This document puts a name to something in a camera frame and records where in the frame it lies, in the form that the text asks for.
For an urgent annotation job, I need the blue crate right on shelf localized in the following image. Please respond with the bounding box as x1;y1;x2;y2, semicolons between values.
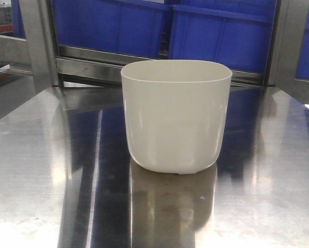
168;1;276;73

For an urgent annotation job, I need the blue crate on shelf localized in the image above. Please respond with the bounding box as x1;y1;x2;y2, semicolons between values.
52;1;170;58
168;1;276;73

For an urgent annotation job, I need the blue crate left on shelf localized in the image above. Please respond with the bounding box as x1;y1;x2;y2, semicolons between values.
52;1;170;58

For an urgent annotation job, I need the stainless steel shelf frame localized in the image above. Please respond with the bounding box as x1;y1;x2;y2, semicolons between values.
0;1;309;104

